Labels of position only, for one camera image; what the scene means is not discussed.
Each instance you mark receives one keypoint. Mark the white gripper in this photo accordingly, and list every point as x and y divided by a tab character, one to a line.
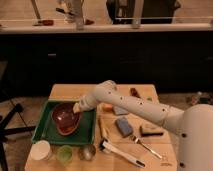
86	103

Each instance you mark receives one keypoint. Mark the dark red bowl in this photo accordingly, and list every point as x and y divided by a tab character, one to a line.
65	119

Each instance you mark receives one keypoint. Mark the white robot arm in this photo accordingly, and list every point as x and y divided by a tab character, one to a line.
193	126

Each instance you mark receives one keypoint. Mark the orange cup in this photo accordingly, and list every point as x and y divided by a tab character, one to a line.
107	107

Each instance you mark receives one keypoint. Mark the wooden spatula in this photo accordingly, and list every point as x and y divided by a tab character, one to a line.
103	130

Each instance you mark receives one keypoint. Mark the grey-blue sponge block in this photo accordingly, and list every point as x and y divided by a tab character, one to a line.
120	111

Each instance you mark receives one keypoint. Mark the blue sponge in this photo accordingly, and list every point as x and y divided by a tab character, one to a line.
124	127

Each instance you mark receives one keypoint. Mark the white black-tipped brush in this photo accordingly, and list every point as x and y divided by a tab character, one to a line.
104	144

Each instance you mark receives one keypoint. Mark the dark red small item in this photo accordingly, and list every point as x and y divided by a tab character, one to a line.
134	93

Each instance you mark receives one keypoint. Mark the metal cup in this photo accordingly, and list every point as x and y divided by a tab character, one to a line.
87	152

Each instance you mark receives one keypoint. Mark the green cup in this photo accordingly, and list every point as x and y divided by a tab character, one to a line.
64	154

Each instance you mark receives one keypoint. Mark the metal fork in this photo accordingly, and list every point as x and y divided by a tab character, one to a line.
137	140

